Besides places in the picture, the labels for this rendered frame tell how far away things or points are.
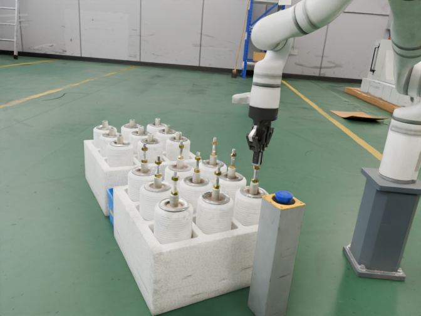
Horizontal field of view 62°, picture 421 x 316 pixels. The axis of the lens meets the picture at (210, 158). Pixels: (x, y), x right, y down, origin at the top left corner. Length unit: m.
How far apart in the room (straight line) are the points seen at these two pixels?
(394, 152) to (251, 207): 0.43
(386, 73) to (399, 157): 4.31
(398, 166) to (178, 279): 0.67
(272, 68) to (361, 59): 6.87
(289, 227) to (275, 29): 0.44
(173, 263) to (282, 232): 0.26
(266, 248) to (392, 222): 0.44
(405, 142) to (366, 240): 0.31
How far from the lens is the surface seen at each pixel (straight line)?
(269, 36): 0.85
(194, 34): 7.29
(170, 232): 0.86
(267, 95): 0.88
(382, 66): 5.49
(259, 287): 0.92
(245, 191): 0.98
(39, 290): 1.06
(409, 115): 1.08
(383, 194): 1.11
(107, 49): 7.65
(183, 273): 0.90
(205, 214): 0.90
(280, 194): 0.80
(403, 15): 0.80
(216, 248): 0.91
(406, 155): 1.10
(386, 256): 1.21
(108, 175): 1.29
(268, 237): 0.83
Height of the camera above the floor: 0.65
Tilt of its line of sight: 19 degrees down
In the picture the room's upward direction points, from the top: 5 degrees clockwise
